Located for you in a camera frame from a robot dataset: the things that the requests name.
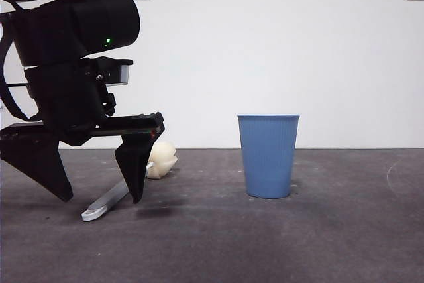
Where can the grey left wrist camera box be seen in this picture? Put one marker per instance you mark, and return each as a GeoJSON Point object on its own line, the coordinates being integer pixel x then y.
{"type": "Point", "coordinates": [124, 74]}

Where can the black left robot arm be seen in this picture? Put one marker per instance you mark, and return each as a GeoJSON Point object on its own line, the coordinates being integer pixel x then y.
{"type": "Point", "coordinates": [109, 14]}

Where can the grey cup brush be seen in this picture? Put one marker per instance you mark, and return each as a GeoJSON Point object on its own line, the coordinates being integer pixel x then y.
{"type": "Point", "coordinates": [163, 160]}

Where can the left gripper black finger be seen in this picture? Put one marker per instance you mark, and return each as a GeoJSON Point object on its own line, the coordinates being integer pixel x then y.
{"type": "Point", "coordinates": [134, 163]}
{"type": "Point", "coordinates": [36, 163]}

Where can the blue ribbed plastic cup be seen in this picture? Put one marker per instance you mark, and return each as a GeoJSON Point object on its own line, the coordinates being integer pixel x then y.
{"type": "Point", "coordinates": [268, 157]}

